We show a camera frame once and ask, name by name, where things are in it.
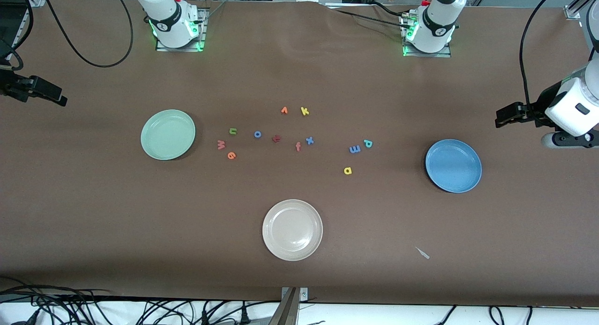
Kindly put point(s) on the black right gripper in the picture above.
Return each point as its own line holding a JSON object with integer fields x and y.
{"x": 18, "y": 87}

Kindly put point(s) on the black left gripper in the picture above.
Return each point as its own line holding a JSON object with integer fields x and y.
{"x": 538, "y": 109}

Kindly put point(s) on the blue foam letter m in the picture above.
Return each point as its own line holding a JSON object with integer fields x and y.
{"x": 354, "y": 149}

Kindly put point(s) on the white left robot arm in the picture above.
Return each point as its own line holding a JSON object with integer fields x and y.
{"x": 440, "y": 21}

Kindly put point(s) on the blue plate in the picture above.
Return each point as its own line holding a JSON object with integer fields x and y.
{"x": 453, "y": 166}

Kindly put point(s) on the green plate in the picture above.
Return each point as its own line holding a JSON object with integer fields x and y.
{"x": 167, "y": 134}

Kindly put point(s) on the small grey tape scrap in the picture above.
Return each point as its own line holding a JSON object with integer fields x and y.
{"x": 422, "y": 253}

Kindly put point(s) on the red foam letter t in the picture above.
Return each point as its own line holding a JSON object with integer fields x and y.
{"x": 276, "y": 138}

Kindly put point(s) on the beige plate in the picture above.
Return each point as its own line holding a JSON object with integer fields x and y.
{"x": 292, "y": 230}

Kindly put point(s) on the black power plug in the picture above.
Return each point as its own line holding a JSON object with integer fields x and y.
{"x": 244, "y": 316}
{"x": 204, "y": 318}

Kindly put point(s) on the aluminium table frame rail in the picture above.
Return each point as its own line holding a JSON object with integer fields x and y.
{"x": 36, "y": 0}

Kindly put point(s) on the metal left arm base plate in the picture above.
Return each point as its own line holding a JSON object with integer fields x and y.
{"x": 426, "y": 55}

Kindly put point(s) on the aluminium frame profile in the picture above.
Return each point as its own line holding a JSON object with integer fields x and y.
{"x": 575, "y": 9}

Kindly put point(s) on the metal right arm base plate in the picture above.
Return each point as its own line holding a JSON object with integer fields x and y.
{"x": 178, "y": 49}

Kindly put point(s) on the metal table bracket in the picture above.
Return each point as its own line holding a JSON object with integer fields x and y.
{"x": 291, "y": 311}

